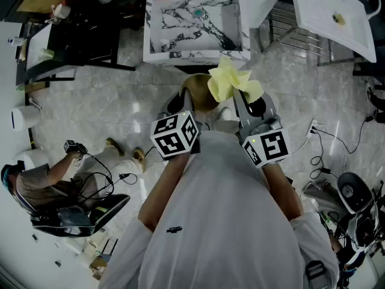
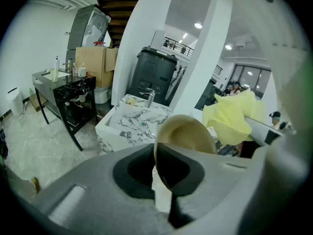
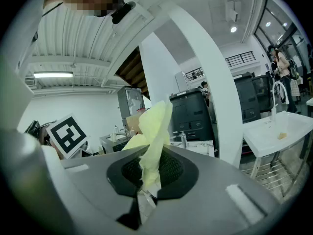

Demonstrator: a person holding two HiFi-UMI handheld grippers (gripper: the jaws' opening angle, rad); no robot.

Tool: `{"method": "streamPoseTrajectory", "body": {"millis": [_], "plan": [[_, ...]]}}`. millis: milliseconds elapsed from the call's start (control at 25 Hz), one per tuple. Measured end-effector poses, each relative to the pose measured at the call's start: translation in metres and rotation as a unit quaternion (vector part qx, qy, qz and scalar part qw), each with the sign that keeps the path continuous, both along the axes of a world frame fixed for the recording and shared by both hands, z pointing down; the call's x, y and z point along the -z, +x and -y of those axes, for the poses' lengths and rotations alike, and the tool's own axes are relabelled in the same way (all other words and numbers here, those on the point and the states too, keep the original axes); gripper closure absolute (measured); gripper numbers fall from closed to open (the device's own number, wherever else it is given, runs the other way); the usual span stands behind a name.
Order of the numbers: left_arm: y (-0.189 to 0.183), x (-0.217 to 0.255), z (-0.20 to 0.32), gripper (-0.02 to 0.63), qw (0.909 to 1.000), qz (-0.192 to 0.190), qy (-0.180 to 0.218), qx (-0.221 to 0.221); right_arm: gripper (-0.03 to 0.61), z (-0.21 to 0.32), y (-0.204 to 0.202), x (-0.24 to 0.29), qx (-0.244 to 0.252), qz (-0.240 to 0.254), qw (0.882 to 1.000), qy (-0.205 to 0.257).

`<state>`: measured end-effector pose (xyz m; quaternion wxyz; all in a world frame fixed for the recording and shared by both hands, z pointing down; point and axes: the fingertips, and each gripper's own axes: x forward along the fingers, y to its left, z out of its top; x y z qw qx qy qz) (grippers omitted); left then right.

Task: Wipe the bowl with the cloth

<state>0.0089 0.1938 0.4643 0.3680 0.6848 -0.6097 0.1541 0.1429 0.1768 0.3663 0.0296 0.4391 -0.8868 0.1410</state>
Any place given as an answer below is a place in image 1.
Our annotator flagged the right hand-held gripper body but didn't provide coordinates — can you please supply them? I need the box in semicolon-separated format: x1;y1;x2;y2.
235;116;292;169

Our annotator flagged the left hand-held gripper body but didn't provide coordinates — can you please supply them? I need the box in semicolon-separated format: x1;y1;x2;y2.
149;110;211;161

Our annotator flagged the brown round bowl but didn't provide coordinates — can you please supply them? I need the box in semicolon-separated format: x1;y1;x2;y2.
179;73;235;113

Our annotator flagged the yellow cloth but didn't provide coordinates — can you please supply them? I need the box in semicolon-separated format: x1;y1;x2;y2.
207;55;265;104

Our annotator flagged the person's left forearm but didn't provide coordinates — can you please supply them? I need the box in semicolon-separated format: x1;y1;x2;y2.
138;152;193;233

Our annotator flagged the person's right forearm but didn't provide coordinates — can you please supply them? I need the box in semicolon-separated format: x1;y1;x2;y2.
261;163;304;222

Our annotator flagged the person's white shoe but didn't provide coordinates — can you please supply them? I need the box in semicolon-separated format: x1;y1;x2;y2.
218;107;233;122

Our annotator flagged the white power strip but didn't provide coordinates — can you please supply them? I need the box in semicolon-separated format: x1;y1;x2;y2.
304;118;319;138

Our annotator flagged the marble sink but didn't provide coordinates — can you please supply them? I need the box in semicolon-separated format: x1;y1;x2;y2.
143;0;251;64

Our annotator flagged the person's white shirt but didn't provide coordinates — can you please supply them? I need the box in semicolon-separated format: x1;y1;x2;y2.
99;129;340;289

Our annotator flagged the black and white oval device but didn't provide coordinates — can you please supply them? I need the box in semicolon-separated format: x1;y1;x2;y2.
336;172;374;215

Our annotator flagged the black metal table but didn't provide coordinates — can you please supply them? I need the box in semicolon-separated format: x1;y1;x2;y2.
16;7;136;82

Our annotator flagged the white sink basin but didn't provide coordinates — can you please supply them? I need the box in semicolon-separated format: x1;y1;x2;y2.
290;0;377;63

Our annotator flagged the black wheeled equipment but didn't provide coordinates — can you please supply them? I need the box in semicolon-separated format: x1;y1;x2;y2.
339;188;385;255

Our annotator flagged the black office chair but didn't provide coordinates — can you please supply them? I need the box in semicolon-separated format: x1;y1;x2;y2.
28;193;132;238

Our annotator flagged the plain white bin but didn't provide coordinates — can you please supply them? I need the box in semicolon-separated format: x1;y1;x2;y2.
13;148;49;170

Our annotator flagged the white mug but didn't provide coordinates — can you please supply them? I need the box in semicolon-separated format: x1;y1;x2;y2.
52;3;72;20

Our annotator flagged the white rectangular basin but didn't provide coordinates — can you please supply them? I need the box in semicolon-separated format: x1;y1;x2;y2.
25;22;55;72

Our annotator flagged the white bin with dark stripe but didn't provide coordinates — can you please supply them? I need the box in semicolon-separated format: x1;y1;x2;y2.
11;105;42;132

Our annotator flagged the small brown cardboard box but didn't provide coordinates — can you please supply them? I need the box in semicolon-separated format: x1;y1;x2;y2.
90;255;109;281

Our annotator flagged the steel rack frame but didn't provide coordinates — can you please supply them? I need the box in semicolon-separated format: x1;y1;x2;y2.
261;1;371;67

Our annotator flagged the black power cable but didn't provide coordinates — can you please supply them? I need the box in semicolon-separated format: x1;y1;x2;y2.
309;116;374;180

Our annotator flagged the black strap buckle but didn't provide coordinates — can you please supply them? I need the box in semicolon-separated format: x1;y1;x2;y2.
304;259;326;282

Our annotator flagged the white tubular frame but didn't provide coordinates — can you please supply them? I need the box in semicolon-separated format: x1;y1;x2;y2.
353;0;382;19

